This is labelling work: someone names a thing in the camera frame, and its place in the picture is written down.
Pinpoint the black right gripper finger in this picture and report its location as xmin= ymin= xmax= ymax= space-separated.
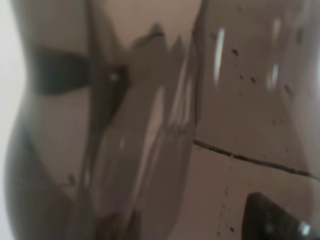
xmin=243 ymin=192 xmax=312 ymax=240

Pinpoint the grey translucent plastic bottle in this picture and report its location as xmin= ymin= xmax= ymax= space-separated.
xmin=5 ymin=0 xmax=320 ymax=240

